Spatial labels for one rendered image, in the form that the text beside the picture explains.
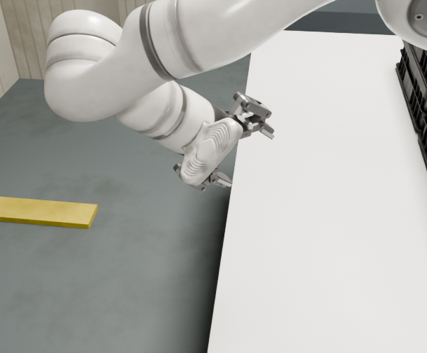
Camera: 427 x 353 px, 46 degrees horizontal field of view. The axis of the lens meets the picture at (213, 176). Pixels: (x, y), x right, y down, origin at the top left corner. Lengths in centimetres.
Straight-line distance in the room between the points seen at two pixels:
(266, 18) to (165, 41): 8
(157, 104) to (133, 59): 10
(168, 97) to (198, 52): 13
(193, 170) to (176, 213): 150
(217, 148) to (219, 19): 19
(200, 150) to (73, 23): 19
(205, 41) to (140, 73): 7
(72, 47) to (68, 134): 217
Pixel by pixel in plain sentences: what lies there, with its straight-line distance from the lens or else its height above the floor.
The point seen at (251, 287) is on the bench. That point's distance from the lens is 88.
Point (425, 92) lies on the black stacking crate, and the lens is 130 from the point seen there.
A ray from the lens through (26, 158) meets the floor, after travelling 252.
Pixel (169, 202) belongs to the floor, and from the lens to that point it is 212.
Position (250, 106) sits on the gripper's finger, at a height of 105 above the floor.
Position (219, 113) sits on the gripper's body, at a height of 106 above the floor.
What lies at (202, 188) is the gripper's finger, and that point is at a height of 93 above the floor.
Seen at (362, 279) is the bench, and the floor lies 70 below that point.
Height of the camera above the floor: 137
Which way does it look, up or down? 37 degrees down
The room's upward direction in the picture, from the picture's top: straight up
